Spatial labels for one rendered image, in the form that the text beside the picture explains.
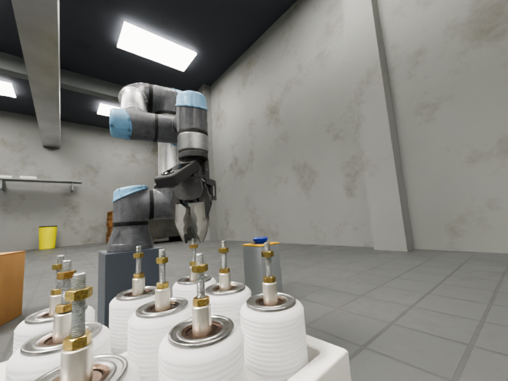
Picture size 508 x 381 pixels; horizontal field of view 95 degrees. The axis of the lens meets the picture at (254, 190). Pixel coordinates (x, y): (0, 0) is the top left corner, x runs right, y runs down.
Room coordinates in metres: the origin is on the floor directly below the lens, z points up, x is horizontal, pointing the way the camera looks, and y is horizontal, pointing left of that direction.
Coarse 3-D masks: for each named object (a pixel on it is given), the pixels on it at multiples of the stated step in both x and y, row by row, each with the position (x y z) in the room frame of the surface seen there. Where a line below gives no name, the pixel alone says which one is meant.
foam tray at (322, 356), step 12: (312, 348) 0.38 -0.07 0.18; (324, 348) 0.37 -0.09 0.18; (336, 348) 0.37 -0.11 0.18; (312, 360) 0.35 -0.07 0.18; (324, 360) 0.35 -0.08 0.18; (336, 360) 0.35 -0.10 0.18; (348, 360) 0.37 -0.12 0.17; (0, 372) 0.37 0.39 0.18; (300, 372) 0.32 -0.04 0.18; (312, 372) 0.32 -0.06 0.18; (324, 372) 0.32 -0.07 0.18; (336, 372) 0.34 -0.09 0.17; (348, 372) 0.36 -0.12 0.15
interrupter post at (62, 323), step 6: (54, 318) 0.29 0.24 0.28; (60, 318) 0.29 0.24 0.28; (66, 318) 0.29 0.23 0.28; (54, 324) 0.29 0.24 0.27; (60, 324) 0.29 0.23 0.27; (66, 324) 0.29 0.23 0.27; (54, 330) 0.29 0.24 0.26; (60, 330) 0.29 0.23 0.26; (66, 330) 0.29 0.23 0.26; (54, 336) 0.29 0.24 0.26; (60, 336) 0.29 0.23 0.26; (66, 336) 0.29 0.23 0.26; (54, 342) 0.29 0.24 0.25
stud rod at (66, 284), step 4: (64, 260) 0.30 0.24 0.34; (68, 260) 0.30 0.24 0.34; (64, 264) 0.29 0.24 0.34; (68, 264) 0.29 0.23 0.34; (64, 268) 0.29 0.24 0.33; (68, 268) 0.30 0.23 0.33; (64, 280) 0.29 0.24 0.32; (68, 280) 0.29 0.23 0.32; (64, 284) 0.29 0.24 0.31; (68, 284) 0.30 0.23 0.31; (64, 288) 0.29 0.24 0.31; (68, 288) 0.30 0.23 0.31; (64, 292) 0.29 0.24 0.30; (64, 296) 0.29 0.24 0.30; (64, 300) 0.29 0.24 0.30; (64, 304) 0.29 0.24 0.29; (64, 312) 0.29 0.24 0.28
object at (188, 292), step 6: (210, 282) 0.53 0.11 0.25; (174, 288) 0.51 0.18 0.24; (180, 288) 0.50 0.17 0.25; (186, 288) 0.50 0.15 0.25; (192, 288) 0.50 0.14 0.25; (174, 294) 0.51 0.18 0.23; (180, 294) 0.50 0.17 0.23; (186, 294) 0.50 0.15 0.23; (192, 294) 0.50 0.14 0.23; (192, 300) 0.50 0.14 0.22
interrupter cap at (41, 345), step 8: (88, 328) 0.31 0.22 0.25; (96, 328) 0.31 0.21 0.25; (40, 336) 0.30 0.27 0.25; (48, 336) 0.30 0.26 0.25; (24, 344) 0.28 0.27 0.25; (32, 344) 0.28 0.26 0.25; (40, 344) 0.28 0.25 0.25; (48, 344) 0.28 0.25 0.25; (56, 344) 0.28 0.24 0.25; (24, 352) 0.26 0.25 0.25; (32, 352) 0.26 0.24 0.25; (40, 352) 0.26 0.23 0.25; (48, 352) 0.26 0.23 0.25; (56, 352) 0.26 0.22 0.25
